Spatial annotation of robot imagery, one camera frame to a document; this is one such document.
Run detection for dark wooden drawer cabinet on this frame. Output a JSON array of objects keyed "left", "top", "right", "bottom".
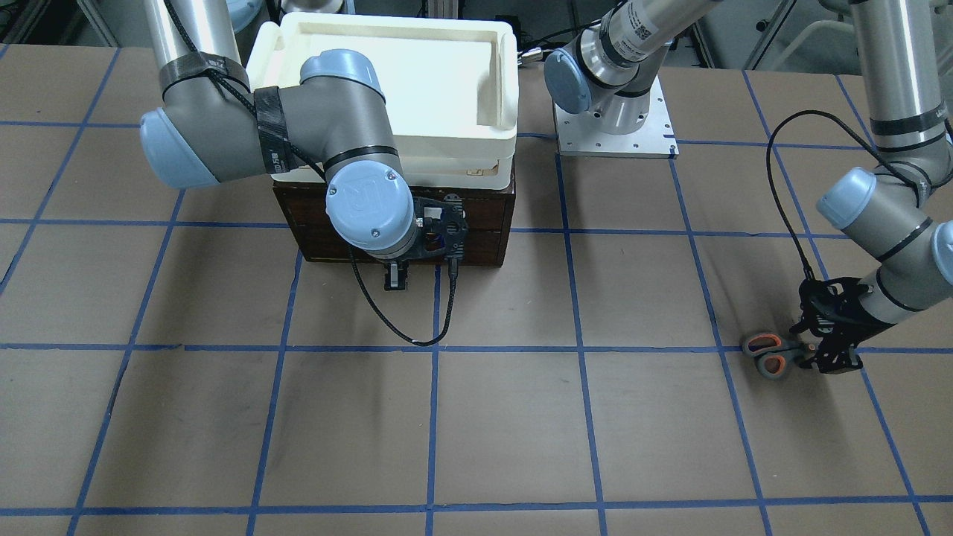
[{"left": 272, "top": 170, "right": 517, "bottom": 266}]

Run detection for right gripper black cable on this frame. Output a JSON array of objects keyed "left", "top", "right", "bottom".
[{"left": 164, "top": 0, "right": 462, "bottom": 348}]

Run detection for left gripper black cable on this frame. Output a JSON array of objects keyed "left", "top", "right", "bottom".
[{"left": 765, "top": 110, "right": 913, "bottom": 284}]

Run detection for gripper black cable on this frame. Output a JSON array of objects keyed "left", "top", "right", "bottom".
[
  {"left": 164, "top": 0, "right": 462, "bottom": 348},
  {"left": 765, "top": 110, "right": 913, "bottom": 284}
]

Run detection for white plastic tray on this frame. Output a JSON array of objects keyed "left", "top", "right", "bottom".
[{"left": 246, "top": 13, "right": 520, "bottom": 191}]

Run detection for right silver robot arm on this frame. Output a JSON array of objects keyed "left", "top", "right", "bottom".
[{"left": 140, "top": 1, "right": 468, "bottom": 290}]

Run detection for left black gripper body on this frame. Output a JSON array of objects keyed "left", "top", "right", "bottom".
[{"left": 790, "top": 277, "right": 868, "bottom": 374}]

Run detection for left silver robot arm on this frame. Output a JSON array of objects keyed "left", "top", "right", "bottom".
[{"left": 544, "top": 1, "right": 951, "bottom": 380}]

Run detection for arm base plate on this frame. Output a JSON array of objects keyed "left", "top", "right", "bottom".
[{"left": 552, "top": 78, "right": 680, "bottom": 159}]

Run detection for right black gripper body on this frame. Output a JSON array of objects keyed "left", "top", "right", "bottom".
[{"left": 383, "top": 196, "right": 468, "bottom": 291}]

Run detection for grey orange scissors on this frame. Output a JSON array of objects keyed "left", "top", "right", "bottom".
[{"left": 741, "top": 332, "right": 817, "bottom": 380}]

